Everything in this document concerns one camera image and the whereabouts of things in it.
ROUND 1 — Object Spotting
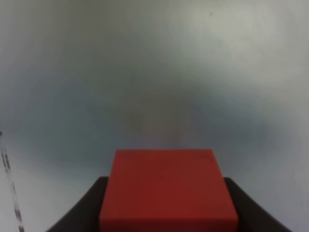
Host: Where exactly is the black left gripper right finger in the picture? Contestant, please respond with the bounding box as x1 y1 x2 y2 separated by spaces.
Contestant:
224 177 290 232

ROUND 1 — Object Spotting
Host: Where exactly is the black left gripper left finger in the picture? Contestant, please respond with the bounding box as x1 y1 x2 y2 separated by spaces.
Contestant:
48 176 109 232

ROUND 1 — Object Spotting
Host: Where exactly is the red cube block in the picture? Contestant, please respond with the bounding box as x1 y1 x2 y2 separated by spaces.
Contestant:
99 149 239 232

